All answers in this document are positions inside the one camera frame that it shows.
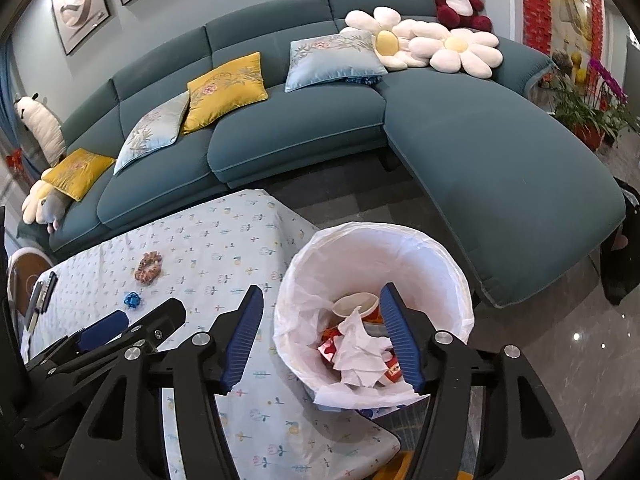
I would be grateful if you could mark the yellow embroidered cushion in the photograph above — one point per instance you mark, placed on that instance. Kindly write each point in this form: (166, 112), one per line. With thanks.
(80, 170)
(225, 90)

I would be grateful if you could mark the potted orchid plant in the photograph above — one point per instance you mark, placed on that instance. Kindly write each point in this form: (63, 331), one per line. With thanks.
(590, 110)

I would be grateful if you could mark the black remote control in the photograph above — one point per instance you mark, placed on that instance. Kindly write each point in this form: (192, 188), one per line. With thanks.
(46, 290)

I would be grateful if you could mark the round wooden stool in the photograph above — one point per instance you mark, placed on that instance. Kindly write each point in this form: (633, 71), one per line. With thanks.
(30, 260)

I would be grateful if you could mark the teal sofa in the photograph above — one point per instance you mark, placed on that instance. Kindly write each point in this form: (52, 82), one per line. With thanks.
(300, 130)

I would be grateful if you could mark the white tissue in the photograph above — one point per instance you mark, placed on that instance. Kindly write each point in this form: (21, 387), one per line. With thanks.
(360, 355)

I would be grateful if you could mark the small framed picture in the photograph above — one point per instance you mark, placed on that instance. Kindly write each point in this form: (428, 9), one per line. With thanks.
(80, 5)

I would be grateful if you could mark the red decorative wall panel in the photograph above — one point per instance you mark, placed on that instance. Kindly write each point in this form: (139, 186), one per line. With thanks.
(535, 5)

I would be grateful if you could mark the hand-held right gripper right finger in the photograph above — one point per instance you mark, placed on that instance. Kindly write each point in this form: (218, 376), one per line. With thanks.
(400, 340)

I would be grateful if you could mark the small blue wrapper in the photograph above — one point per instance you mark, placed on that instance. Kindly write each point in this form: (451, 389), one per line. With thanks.
(132, 300)

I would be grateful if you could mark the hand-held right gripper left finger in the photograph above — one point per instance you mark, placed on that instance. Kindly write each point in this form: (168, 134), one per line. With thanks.
(245, 340)

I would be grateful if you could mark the white flower plush toy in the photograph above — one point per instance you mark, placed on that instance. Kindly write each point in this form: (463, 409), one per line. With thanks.
(35, 205)

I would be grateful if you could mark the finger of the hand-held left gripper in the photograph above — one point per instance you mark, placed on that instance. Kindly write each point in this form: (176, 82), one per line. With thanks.
(167, 315)
(102, 332)

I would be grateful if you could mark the white panda plush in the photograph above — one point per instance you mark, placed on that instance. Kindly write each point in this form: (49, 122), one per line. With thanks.
(42, 127)

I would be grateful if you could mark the white flower cushion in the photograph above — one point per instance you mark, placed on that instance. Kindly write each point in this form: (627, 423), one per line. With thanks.
(460, 45)
(385, 42)

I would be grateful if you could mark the yellow gourd ornament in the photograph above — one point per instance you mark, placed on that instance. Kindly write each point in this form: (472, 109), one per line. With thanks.
(577, 65)

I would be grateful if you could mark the light blue embroidered cushion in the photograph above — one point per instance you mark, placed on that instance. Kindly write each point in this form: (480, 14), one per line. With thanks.
(150, 132)
(330, 60)

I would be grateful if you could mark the orange object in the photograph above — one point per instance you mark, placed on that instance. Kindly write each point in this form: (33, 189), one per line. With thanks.
(395, 465)

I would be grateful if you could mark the white lined trash bin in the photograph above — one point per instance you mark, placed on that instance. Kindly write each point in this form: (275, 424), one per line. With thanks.
(375, 250)

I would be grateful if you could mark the red snack packet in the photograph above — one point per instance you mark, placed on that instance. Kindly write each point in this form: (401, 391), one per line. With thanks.
(330, 345)

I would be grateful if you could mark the blue curtain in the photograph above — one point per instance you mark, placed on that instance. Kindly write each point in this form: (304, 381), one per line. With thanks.
(5, 110)

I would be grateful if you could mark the brown hair scrunchie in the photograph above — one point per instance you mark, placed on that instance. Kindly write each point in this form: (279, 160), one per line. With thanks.
(140, 272)

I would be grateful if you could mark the white remote control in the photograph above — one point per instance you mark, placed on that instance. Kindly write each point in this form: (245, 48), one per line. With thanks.
(32, 317)

